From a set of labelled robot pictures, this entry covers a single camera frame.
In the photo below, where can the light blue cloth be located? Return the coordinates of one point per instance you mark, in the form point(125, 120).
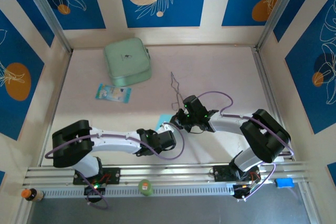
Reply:
point(163, 119)

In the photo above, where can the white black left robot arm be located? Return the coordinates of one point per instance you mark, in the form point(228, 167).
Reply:
point(71, 142)

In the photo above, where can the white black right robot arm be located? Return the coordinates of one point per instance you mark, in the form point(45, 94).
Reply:
point(265, 134)

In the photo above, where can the blue snack packet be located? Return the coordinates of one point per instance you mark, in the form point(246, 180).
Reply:
point(113, 93)

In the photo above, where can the mint green zipper case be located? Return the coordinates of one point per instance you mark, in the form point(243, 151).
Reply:
point(127, 61)

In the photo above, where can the black controller board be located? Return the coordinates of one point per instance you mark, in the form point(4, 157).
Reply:
point(240, 191)
point(93, 191)

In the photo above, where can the blue rectangular box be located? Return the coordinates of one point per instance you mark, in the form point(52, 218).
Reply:
point(284, 182)

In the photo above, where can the brown bottle orange cap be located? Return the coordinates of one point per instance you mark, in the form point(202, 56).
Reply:
point(31, 194)

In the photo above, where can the aluminium mounting rail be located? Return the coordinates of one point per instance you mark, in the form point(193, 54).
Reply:
point(168, 171)

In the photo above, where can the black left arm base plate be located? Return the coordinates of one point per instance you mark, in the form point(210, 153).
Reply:
point(114, 175)

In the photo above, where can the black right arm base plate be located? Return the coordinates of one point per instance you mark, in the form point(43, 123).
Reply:
point(220, 172)

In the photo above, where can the aluminium side rail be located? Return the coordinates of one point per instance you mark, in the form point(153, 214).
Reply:
point(265, 77)
point(63, 77)

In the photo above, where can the aluminium frame post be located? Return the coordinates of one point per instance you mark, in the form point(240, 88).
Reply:
point(45, 6)
point(281, 6)

